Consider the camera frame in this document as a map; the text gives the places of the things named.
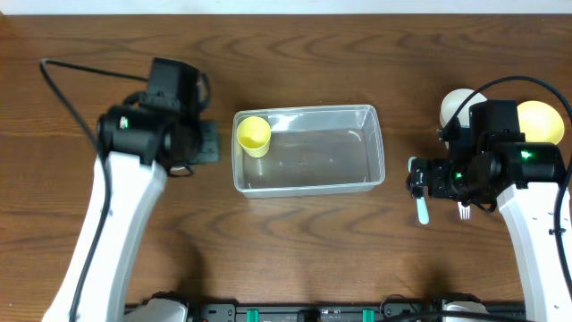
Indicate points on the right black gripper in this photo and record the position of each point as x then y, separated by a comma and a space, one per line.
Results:
417, 177

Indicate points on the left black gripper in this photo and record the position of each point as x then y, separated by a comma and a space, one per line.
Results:
208, 141

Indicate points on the yellow plastic cup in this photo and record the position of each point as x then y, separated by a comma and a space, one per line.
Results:
254, 134

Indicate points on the white plastic bowl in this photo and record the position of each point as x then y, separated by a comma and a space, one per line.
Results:
451, 102

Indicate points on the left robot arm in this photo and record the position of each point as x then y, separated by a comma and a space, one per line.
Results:
139, 149

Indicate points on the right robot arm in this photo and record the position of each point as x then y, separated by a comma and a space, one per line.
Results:
524, 182

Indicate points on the clear plastic storage container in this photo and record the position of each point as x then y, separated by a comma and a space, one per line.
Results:
313, 150

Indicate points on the mint green plastic spoon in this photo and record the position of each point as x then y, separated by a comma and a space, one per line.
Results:
416, 186

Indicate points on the pink plastic fork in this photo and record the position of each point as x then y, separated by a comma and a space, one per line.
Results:
464, 210

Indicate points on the yellow plastic bowl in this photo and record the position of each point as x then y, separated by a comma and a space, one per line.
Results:
540, 122

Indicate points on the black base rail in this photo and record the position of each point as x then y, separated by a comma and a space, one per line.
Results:
357, 314

